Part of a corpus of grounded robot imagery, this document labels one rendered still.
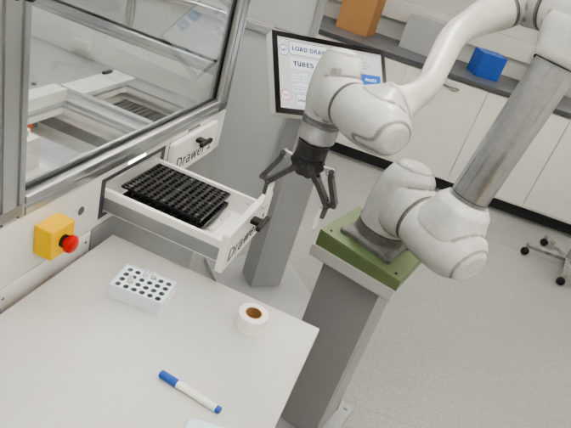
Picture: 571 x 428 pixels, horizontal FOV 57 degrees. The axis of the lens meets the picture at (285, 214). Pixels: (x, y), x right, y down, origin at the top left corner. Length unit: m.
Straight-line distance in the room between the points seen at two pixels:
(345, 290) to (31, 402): 0.96
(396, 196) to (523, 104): 0.40
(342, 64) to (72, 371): 0.80
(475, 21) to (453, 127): 2.97
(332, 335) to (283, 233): 0.77
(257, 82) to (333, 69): 1.88
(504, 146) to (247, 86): 1.91
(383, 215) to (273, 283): 1.15
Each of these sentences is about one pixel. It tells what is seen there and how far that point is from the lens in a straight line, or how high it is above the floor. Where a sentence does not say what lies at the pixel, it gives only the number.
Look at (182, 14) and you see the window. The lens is 1.44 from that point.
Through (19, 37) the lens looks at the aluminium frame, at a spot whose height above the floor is 1.30.
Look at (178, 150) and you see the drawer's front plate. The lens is 1.59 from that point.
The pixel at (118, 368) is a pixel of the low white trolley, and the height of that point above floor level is 0.76.
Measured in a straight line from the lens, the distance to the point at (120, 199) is 1.34.
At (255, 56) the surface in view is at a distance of 2.98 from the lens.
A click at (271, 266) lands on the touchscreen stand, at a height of 0.16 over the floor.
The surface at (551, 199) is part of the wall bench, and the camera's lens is 4.60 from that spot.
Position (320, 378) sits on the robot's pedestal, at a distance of 1.88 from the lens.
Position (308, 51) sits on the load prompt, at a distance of 2.09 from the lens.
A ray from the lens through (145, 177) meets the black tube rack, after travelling 1.42.
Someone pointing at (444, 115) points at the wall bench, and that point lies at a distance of 4.26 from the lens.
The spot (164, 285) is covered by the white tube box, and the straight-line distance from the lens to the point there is 1.24.
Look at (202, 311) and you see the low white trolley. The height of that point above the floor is 0.76.
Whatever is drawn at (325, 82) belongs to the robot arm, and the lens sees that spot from 1.14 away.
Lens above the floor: 1.58
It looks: 29 degrees down
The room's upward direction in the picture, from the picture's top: 18 degrees clockwise
